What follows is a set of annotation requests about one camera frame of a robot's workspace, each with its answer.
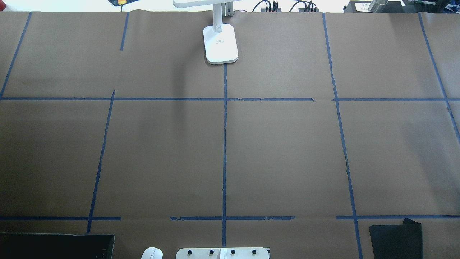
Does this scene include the white computer mouse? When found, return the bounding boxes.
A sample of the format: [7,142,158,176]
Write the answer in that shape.
[141,247,163,259]

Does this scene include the black mouse pad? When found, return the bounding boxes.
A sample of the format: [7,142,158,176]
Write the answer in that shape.
[369,218,424,259]

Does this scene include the grey laptop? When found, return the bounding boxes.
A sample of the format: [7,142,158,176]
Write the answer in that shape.
[0,233,115,259]

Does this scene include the white desk lamp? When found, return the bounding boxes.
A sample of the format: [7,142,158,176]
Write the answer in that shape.
[173,0,239,65]

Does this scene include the black usb hub left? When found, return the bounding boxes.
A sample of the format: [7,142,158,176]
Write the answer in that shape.
[252,0,282,13]

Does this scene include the black usb hub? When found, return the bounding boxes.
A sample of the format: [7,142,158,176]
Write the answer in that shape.
[289,0,320,13]
[252,0,282,13]

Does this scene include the black usb hub right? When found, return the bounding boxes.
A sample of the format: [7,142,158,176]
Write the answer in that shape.
[289,0,320,13]

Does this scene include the black box with label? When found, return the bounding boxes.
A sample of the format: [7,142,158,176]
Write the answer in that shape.
[343,0,404,13]

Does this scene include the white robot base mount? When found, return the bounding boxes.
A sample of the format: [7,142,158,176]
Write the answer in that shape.
[176,247,271,259]

